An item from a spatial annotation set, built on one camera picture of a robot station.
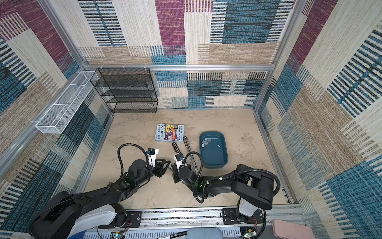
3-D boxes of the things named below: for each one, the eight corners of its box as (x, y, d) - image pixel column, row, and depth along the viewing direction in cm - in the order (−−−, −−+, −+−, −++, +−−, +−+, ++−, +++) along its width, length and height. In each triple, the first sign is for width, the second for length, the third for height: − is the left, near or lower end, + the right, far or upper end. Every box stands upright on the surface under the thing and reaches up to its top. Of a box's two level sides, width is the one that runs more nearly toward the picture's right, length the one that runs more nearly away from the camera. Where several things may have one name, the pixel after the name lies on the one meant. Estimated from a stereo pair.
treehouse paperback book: (155, 142, 103) (154, 139, 100) (158, 126, 112) (157, 123, 109) (184, 142, 103) (183, 139, 100) (184, 126, 112) (184, 123, 109)
